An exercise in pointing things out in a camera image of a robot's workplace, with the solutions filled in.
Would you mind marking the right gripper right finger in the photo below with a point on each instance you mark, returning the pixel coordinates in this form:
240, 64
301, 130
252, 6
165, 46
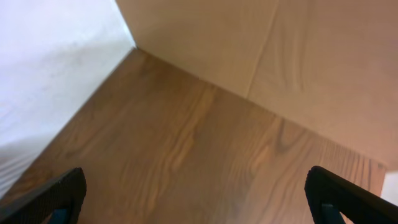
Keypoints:
331, 198

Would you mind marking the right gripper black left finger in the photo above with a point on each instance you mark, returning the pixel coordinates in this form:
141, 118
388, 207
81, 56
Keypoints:
57, 201

